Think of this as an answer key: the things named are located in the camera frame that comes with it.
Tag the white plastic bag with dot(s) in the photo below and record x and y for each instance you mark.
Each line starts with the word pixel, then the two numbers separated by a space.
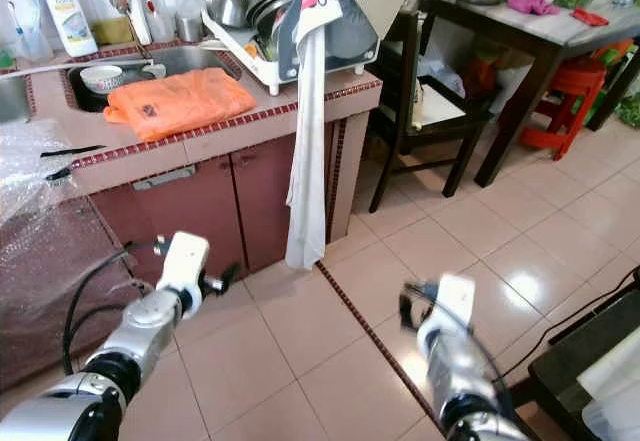
pixel 615 381

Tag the red plastic stool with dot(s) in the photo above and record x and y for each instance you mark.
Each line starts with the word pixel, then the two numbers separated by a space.
pixel 575 81

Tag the clear bubble wrap sheet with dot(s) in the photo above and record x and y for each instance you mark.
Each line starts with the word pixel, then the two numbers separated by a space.
pixel 30 181

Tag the red flat item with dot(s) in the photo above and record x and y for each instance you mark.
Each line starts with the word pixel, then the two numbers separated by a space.
pixel 590 17

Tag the orange cloth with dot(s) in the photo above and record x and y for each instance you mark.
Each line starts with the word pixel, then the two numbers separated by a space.
pixel 175 106

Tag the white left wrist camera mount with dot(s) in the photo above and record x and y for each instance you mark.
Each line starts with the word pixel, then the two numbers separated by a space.
pixel 185 261

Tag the white patterned bowl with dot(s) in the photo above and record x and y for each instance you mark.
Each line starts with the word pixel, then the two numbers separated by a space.
pixel 102 78

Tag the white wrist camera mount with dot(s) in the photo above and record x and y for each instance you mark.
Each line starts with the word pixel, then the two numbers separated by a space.
pixel 450 306
pixel 185 261

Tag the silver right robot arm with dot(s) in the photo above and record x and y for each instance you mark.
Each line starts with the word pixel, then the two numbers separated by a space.
pixel 460 381

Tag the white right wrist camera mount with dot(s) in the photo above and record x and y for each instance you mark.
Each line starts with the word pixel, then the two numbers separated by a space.
pixel 450 306

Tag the pink crumpled cloth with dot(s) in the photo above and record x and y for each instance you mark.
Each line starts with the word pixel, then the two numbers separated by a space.
pixel 532 4

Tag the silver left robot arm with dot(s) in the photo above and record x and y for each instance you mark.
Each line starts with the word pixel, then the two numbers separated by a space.
pixel 145 326

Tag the yellow sponge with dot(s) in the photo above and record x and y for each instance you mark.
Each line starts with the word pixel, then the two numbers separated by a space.
pixel 112 33

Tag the maroon sink cabinet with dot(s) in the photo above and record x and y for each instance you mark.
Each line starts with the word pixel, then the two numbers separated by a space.
pixel 220 211

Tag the grey blue cloth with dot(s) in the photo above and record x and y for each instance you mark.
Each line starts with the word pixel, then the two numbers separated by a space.
pixel 355 36

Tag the dark pan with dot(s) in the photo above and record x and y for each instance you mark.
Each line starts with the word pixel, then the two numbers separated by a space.
pixel 275 1

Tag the white detergent bottle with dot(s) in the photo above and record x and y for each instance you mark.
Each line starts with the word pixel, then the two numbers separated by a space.
pixel 68 16

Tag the black wooden chair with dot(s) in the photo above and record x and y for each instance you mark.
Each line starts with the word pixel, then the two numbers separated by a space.
pixel 405 71

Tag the steel cup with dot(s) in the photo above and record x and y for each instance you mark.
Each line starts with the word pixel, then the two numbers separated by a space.
pixel 190 29

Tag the steel pot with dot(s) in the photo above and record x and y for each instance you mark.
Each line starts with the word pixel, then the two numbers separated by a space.
pixel 230 9

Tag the white dish rack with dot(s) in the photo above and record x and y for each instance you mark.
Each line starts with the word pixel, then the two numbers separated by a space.
pixel 245 56

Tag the white hanging towel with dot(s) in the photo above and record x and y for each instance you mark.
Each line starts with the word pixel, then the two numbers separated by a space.
pixel 306 161

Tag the dark wooden table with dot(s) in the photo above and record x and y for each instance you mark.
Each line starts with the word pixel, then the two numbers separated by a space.
pixel 540 36

